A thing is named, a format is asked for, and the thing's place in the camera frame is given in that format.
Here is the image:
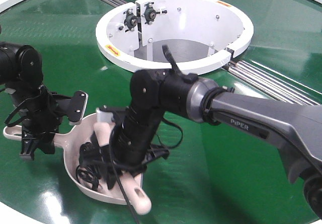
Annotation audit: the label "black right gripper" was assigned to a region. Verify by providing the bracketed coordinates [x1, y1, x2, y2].
[96, 108, 170, 190]

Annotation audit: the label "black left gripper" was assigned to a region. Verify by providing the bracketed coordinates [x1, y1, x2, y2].
[10, 84, 88, 160]

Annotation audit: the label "beige plastic dustpan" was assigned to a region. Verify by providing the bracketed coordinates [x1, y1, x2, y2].
[3, 112, 144, 206]

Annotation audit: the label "black cable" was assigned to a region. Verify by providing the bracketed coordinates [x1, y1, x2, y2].
[78, 141, 101, 179]

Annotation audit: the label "thin black sensor wire bundle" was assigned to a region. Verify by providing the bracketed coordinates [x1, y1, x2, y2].
[75, 165, 101, 191]

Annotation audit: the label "beige hand brush black bristles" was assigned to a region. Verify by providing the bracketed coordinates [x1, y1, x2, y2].
[94, 122, 151, 215]

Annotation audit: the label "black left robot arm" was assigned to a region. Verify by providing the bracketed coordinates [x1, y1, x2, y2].
[1, 42, 88, 161]

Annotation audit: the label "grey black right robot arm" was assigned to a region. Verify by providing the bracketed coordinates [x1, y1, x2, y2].
[95, 69, 321, 216]

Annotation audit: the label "left black bearing block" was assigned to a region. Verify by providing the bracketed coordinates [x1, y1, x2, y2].
[124, 9, 138, 32]

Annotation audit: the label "black bearing block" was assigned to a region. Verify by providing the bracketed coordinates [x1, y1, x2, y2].
[124, 9, 138, 32]
[143, 2, 168, 25]

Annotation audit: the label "right black bearing block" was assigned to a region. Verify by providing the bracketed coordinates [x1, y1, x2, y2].
[143, 2, 168, 25]

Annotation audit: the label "right steel roller bars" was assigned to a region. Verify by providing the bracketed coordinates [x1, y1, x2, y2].
[222, 61, 319, 105]

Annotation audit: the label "white inner conveyor ring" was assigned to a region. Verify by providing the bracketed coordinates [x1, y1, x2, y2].
[95, 0, 255, 76]

